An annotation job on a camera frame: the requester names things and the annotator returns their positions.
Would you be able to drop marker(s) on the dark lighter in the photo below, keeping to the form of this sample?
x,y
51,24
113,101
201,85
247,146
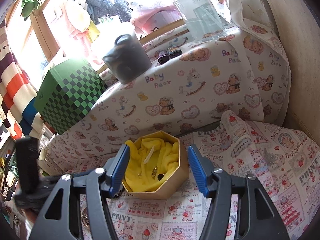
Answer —
x,y
174,51

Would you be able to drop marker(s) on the dark grey mug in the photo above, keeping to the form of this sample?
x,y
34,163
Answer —
x,y
127,60

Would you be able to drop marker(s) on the christmas print bed sheet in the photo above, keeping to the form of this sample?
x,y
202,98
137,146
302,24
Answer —
x,y
285,161

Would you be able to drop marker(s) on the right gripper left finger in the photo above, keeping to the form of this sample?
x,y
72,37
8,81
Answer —
x,y
61,215

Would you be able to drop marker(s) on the green plush toy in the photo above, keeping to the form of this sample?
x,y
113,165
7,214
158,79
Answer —
x,y
28,6

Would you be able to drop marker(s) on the purple lighter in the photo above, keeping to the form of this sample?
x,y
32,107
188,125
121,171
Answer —
x,y
163,57

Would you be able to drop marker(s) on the yellow cloth lining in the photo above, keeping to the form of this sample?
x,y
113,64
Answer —
x,y
151,164

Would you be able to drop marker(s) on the striped towel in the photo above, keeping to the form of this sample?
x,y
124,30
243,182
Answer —
x,y
18,113

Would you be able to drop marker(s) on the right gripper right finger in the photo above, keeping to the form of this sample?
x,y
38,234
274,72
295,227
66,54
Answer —
x,y
257,216

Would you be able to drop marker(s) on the clear plastic container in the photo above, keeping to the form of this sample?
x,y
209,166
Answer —
x,y
201,19

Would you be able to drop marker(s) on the green black checkered box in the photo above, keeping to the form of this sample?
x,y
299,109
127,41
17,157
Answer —
x,y
67,93

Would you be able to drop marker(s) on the baby bear print cushion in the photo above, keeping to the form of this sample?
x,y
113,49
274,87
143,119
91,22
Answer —
x,y
247,72

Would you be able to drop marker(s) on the octagonal cardboard box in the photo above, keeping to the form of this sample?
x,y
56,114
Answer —
x,y
175,180

